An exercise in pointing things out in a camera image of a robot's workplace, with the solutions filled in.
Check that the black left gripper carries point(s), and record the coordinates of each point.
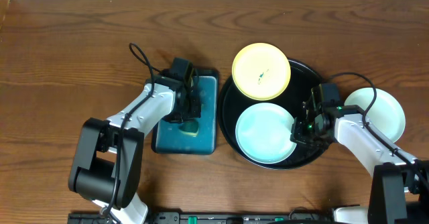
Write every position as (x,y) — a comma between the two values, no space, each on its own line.
(193,108)

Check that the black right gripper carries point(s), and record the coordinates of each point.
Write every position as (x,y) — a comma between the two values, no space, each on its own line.
(297,135)

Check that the green and yellow sponge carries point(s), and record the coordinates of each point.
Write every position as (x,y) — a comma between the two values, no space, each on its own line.
(190,128)

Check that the light blue plate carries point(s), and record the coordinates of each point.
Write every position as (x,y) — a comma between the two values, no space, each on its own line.
(263,133)

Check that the pale green plate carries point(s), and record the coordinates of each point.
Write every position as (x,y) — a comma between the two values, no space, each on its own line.
(386,113)

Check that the yellow plate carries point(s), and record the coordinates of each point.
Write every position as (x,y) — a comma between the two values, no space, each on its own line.
(261,71)

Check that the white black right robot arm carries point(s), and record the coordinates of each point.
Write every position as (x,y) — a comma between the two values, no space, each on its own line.
(399,189)

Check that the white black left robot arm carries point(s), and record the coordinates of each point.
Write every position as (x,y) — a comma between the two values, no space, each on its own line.
(107,162)

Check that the teal rectangular water tray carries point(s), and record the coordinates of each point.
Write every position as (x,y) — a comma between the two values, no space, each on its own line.
(167,137)

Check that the black round tray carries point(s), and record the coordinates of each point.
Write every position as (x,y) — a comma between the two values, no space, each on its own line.
(232,103)

